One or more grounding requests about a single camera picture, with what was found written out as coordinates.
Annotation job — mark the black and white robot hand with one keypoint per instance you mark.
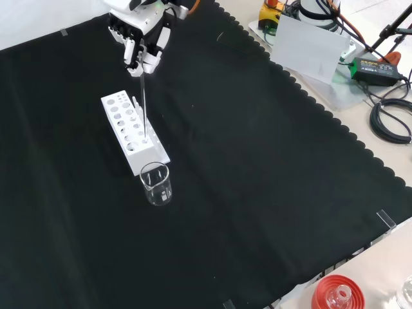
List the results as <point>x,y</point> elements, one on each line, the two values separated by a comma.
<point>146,29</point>

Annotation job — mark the clear glass rod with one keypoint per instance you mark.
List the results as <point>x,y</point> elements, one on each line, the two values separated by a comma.
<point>144,96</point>

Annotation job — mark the white test tube rack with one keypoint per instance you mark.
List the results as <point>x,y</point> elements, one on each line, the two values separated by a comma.
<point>138,151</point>

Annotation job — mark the clear plastic sheet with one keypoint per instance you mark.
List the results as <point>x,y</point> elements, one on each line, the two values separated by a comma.
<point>233,43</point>

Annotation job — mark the yellow stop button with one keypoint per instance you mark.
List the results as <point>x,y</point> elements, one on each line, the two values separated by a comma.
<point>270,16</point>

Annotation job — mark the clear glass beaker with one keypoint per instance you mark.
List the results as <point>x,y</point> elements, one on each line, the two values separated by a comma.
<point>157,186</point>

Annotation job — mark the pale board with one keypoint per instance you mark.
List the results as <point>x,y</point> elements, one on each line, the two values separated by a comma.
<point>305,48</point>

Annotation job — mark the black cloth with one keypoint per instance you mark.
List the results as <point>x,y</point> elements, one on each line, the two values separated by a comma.
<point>241,177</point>

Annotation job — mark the black power adapter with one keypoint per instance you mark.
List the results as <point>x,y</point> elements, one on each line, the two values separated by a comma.
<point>375,71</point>

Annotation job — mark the black tripod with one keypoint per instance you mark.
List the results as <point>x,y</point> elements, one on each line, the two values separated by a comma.
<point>391,25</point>

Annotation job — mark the clear glass flask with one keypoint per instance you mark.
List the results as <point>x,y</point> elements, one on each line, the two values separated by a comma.
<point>339,297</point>

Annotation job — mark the clear glass vessel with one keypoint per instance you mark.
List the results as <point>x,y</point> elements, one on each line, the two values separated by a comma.
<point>406,294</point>

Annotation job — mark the pale base plate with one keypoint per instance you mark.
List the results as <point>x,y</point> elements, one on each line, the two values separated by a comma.
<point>346,93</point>

